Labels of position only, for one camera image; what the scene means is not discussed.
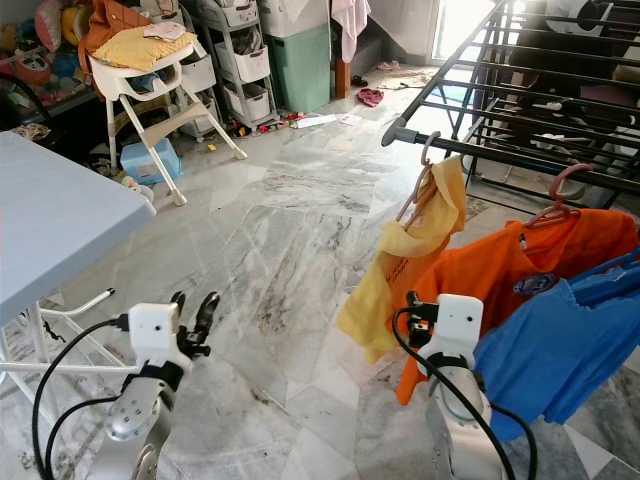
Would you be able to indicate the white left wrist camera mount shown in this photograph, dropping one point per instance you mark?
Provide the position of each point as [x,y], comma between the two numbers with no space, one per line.
[152,335]

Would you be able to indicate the pale pink cloth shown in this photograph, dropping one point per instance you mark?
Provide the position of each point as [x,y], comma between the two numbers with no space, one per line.
[166,32]

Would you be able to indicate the brown wooden post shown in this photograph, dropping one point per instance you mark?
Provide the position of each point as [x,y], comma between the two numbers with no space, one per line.
[342,78]

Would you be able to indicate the light blue folding table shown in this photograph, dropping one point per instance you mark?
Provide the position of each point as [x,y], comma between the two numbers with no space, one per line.
[60,220]

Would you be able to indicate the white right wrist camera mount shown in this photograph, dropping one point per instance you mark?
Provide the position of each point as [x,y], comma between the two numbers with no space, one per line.
[457,325]

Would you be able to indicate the yellow cushion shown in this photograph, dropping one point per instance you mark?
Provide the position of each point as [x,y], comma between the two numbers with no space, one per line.
[140,50]

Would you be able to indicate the orange shirt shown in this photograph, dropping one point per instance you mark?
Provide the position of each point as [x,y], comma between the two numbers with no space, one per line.
[550,250]

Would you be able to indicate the grey plastic bag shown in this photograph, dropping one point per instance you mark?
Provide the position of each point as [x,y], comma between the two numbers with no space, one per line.
[295,15]

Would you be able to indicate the orange bag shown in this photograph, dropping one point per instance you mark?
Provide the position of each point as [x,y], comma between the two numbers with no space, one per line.
[110,20]

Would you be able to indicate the light blue plastic box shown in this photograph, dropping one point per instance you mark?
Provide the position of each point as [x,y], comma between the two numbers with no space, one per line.
[150,160]

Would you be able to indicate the blue shirt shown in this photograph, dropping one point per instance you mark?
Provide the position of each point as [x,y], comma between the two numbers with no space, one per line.
[560,350]

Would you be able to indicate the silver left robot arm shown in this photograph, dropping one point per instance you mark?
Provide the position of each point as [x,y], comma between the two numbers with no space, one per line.
[130,420]

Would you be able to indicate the pink paper sheet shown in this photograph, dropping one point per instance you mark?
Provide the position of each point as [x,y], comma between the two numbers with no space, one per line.
[349,118]

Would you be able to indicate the beige floor cloth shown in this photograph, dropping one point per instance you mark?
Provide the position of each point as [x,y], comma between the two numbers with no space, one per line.
[405,75]

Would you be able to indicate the green storage bin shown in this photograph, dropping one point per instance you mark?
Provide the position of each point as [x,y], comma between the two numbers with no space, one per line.
[300,70]

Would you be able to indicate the white paper sheet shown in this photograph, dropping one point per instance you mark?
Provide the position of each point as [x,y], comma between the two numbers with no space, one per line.
[315,120]

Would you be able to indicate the black drying rack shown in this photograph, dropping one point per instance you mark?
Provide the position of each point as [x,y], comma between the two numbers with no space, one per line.
[395,132]

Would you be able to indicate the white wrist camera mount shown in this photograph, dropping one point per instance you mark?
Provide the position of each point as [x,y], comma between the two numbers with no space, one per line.
[152,335]
[457,325]

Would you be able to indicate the yellow shirt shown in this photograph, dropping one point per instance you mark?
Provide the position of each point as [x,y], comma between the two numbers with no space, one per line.
[400,270]

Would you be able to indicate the white drawer cart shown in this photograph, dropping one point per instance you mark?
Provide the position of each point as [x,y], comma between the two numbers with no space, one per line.
[240,65]

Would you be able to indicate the pink hanging cloth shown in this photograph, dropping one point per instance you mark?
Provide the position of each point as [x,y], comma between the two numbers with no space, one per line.
[350,25]

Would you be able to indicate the white high chair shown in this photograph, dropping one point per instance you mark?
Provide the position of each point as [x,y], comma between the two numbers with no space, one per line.
[135,85]

